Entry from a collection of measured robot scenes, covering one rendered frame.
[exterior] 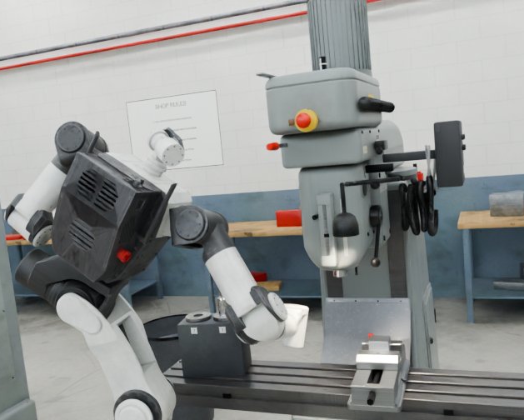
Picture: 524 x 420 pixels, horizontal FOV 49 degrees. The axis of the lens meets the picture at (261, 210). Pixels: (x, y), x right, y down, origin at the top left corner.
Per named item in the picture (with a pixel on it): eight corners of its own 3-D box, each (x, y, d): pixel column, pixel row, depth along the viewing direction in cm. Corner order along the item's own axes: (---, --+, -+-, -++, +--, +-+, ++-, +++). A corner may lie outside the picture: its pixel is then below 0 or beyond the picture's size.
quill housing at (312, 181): (367, 272, 167) (359, 162, 163) (300, 272, 174) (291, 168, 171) (378, 257, 184) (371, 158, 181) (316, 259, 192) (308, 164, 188)
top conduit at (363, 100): (371, 108, 150) (370, 95, 150) (355, 110, 151) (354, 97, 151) (395, 112, 192) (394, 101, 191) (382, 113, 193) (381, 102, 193)
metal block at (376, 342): (389, 360, 175) (388, 342, 174) (370, 360, 177) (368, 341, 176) (391, 354, 180) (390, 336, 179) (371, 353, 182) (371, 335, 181)
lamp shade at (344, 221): (335, 237, 152) (333, 215, 152) (331, 234, 160) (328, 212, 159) (361, 235, 153) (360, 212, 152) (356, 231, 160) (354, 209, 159)
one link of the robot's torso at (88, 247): (104, 315, 141) (167, 190, 133) (10, 241, 151) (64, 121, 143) (166, 293, 169) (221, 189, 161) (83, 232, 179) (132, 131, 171)
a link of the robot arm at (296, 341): (289, 306, 178) (315, 312, 170) (283, 341, 177) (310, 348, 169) (262, 303, 171) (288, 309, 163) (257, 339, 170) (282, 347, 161)
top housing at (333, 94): (356, 127, 149) (351, 64, 147) (262, 136, 159) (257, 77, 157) (384, 126, 192) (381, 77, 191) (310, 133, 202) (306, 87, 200)
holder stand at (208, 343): (244, 376, 193) (238, 318, 191) (182, 377, 197) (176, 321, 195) (252, 362, 205) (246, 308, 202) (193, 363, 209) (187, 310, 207)
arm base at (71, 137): (67, 175, 153) (100, 149, 153) (41, 139, 156) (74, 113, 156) (90, 186, 168) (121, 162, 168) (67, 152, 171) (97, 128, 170)
